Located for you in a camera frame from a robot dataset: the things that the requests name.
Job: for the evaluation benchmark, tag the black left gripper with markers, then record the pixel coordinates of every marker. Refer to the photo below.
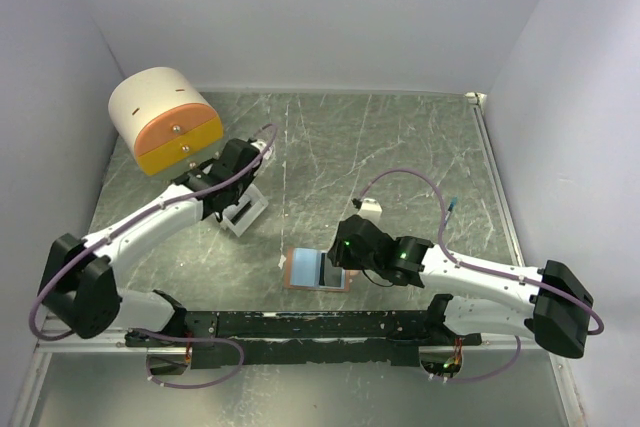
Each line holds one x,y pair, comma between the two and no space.
248,180

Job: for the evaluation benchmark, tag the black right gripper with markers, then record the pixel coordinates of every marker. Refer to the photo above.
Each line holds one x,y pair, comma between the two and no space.
338,254

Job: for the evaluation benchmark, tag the black credit card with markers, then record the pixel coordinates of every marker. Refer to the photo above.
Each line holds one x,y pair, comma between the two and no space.
330,276

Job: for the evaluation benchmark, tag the pink blue card holder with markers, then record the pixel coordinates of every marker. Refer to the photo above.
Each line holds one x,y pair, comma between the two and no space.
302,269

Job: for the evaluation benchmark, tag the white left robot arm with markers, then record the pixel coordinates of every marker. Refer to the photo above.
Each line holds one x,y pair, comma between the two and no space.
81,281

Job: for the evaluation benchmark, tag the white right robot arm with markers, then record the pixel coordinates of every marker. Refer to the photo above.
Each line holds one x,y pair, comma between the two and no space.
549,305

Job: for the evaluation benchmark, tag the white card tray box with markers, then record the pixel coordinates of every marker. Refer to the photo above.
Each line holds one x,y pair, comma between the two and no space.
239,217

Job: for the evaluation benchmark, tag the cream drawer cabinet orange fronts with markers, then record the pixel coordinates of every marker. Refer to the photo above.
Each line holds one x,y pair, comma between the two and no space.
168,126

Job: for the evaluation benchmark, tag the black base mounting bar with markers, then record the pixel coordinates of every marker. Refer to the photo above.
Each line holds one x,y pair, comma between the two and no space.
296,338

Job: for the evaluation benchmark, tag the blue pen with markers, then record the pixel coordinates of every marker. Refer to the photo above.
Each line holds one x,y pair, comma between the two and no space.
450,209

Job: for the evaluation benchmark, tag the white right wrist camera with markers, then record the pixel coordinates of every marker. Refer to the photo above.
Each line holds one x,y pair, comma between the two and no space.
368,209

